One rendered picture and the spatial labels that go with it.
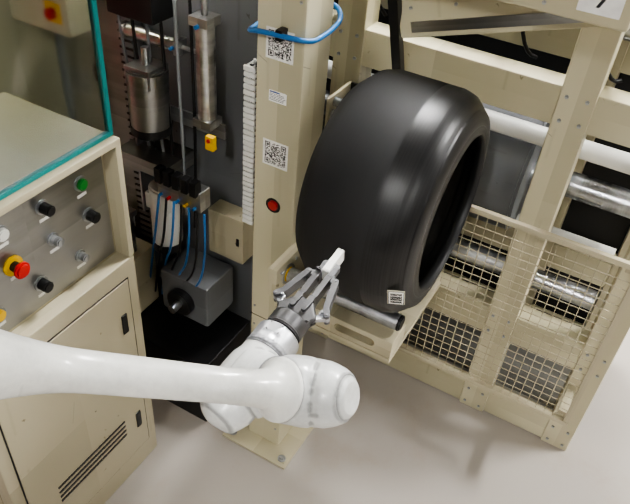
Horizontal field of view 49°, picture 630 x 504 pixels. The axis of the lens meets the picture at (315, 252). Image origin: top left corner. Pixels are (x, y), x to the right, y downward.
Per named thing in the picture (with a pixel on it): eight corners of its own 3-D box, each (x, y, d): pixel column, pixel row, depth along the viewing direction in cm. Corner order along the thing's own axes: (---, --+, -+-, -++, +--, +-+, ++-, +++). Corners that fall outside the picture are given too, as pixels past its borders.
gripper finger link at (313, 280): (295, 318, 134) (288, 315, 135) (322, 279, 141) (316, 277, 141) (294, 305, 131) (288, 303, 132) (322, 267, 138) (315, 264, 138)
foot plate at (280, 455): (222, 435, 253) (222, 432, 251) (262, 387, 271) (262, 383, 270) (284, 470, 243) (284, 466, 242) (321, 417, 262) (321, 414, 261)
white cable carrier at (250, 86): (241, 221, 197) (243, 64, 166) (251, 213, 200) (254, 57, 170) (255, 227, 195) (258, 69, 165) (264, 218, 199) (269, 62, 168)
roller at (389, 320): (292, 269, 192) (284, 283, 190) (288, 262, 188) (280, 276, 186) (406, 319, 180) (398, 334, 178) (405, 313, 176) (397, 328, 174)
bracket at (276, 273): (266, 294, 189) (267, 267, 182) (335, 222, 216) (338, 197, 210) (277, 299, 188) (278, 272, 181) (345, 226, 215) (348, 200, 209)
